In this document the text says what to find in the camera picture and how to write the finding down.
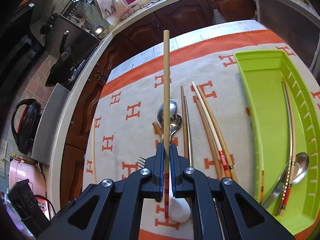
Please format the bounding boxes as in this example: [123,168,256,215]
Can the white ceramic spoon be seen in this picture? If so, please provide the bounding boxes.
[169,189,191,223]

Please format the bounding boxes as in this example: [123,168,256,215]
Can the steel fork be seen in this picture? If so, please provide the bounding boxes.
[137,157,146,169]

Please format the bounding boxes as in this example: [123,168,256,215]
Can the gold handled steel spoon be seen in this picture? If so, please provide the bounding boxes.
[169,114,182,141]

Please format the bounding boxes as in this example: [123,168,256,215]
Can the bamboo chopstick with red band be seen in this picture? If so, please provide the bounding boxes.
[163,30,170,219]

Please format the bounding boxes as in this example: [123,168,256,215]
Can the orange and cream H blanket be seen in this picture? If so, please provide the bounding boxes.
[82,29,320,240]

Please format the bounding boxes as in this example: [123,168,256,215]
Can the large steel spoon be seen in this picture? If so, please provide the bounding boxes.
[157,99,179,140]

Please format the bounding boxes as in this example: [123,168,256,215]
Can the dark metal chopstick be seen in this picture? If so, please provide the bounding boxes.
[184,96,194,167]

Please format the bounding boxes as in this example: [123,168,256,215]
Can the black red electric cooker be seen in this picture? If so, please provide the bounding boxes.
[11,99,42,155]

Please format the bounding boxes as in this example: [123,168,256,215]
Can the green plastic utensil tray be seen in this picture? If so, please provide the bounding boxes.
[234,50,319,235]

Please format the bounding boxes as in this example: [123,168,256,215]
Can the black frying pan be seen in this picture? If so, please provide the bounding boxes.
[45,30,74,87]

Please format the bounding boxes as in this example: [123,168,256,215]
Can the white cutting board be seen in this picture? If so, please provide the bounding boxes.
[94,0,120,25]

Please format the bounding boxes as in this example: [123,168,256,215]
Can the grey appliance with dark door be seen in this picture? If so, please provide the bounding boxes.
[255,0,319,79]

